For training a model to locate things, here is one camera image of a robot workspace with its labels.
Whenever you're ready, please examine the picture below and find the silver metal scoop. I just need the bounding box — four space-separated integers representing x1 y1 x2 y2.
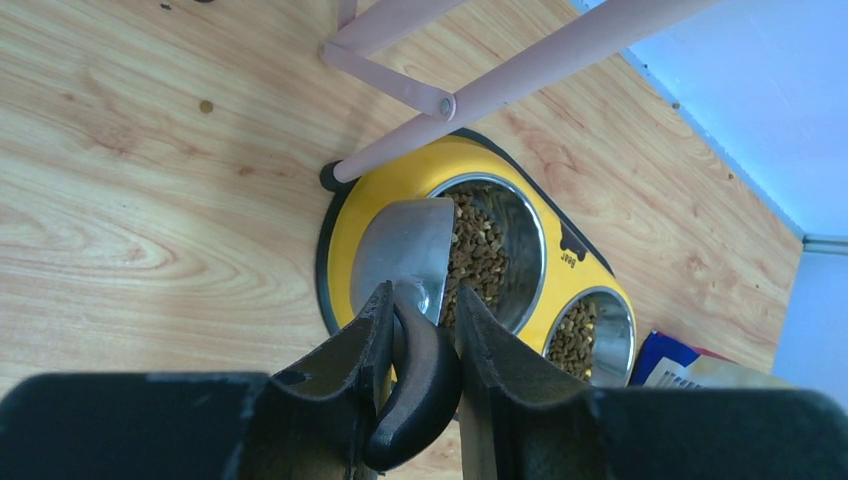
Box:
350 197 462 471

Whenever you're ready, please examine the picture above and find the yellow double pet bowl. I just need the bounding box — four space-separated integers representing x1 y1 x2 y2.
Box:
315 129 636 387

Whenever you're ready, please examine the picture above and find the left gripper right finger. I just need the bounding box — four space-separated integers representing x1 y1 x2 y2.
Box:
456 286 847 479

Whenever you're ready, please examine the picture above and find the cat food bag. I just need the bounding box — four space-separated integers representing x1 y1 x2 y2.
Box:
629 331 793 389

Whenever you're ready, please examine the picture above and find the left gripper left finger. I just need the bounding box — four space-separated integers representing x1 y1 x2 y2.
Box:
1 282 393 479

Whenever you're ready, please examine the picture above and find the pink music stand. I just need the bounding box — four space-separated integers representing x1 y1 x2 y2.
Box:
320 0 713 192

